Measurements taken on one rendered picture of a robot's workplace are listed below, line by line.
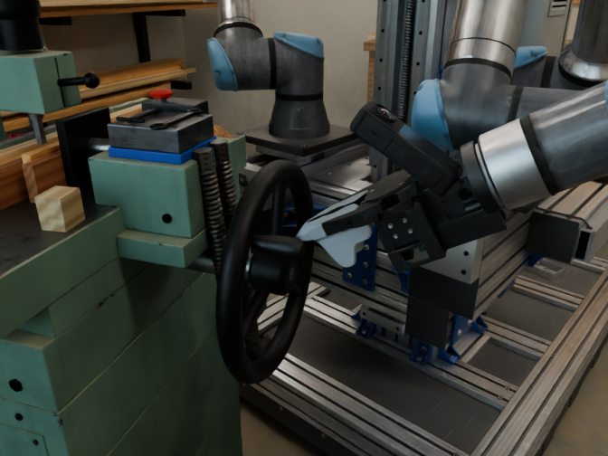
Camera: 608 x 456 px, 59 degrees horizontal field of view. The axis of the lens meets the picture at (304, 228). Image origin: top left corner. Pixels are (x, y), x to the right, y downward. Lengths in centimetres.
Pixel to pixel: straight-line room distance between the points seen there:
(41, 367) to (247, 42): 85
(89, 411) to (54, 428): 5
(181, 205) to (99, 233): 10
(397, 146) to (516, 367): 115
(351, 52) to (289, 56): 278
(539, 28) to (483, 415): 92
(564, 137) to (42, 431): 63
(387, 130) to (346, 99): 358
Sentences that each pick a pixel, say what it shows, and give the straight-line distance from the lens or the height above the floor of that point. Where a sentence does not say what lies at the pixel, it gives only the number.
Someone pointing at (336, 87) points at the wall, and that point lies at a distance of 410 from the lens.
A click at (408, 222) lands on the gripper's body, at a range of 53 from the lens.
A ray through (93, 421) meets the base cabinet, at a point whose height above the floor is 66.
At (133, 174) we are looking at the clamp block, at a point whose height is 95.
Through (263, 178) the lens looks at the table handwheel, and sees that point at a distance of 61.
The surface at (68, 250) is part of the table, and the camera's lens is 63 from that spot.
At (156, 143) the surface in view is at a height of 98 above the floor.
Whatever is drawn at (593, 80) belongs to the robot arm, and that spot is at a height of 102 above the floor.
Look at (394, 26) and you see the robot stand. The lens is 122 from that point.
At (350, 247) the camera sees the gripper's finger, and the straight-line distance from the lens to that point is 56.
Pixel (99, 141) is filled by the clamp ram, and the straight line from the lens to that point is 76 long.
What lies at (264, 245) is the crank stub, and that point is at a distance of 57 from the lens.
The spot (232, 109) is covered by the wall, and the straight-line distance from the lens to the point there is 458.
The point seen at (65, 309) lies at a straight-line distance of 65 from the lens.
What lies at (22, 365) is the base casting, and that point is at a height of 77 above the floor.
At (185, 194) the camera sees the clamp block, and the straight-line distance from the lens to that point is 63.
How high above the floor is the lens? 115
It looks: 25 degrees down
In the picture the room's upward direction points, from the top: straight up
